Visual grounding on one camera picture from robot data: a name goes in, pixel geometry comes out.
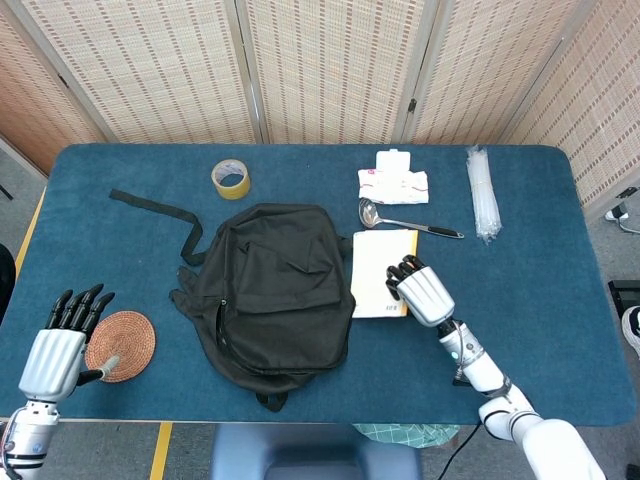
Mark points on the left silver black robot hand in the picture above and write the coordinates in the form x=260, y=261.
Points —
x=50, y=360

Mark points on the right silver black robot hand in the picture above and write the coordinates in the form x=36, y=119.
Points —
x=425, y=295

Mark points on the white notebook yellow spine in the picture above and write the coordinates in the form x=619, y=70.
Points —
x=372, y=270

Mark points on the black fabric backpack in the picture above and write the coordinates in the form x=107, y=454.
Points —
x=280, y=310

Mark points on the blue padded robot base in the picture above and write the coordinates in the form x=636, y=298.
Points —
x=310, y=450

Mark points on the round woven rattan coaster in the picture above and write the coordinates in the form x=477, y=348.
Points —
x=130, y=340

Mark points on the dark object at room edge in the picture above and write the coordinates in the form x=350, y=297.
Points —
x=6, y=285

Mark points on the blue table cloth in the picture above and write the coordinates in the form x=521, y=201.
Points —
x=525, y=300

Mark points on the white wet wipes pack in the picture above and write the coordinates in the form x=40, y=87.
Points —
x=400, y=187

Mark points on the green patterned cloth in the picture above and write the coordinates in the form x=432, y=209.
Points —
x=400, y=434

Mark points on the black box on floor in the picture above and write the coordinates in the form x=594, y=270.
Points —
x=625, y=295

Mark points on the white sneaker with dark stripes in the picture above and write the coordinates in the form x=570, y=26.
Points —
x=633, y=330

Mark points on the yellow packing tape roll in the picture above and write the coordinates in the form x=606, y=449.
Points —
x=239, y=192

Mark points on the bamboo folding screen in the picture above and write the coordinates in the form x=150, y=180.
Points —
x=150, y=75

